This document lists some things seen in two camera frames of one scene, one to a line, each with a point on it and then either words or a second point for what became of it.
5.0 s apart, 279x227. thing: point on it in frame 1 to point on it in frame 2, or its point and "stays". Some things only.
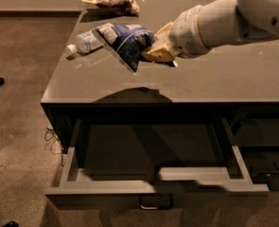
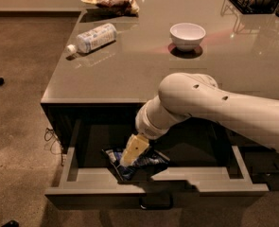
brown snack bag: [117, 1] stays
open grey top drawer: [154, 164] stays
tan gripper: [186, 33] to [147, 126]
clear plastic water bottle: [86, 43] stays
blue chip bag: [129, 42] to [145, 160]
